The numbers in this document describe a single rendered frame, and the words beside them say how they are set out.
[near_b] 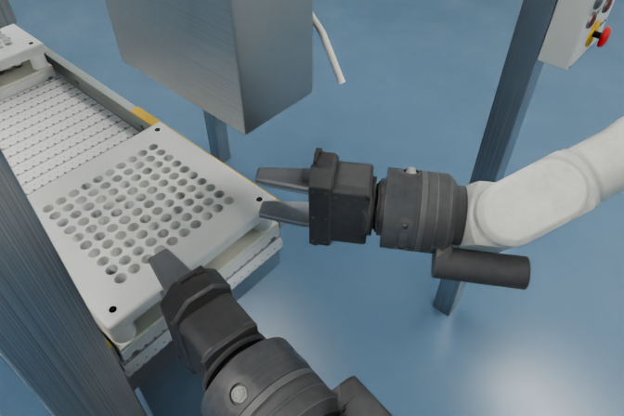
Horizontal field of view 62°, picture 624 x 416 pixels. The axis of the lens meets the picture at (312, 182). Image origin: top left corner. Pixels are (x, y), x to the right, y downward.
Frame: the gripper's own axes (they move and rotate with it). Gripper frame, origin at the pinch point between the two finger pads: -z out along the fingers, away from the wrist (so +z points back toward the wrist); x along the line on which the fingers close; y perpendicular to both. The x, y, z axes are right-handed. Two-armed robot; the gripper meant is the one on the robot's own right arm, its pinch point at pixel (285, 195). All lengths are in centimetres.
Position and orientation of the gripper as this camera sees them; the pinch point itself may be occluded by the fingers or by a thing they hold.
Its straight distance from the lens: 57.9
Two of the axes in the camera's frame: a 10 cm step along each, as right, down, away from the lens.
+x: 0.1, 7.2, 6.9
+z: 9.9, 1.1, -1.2
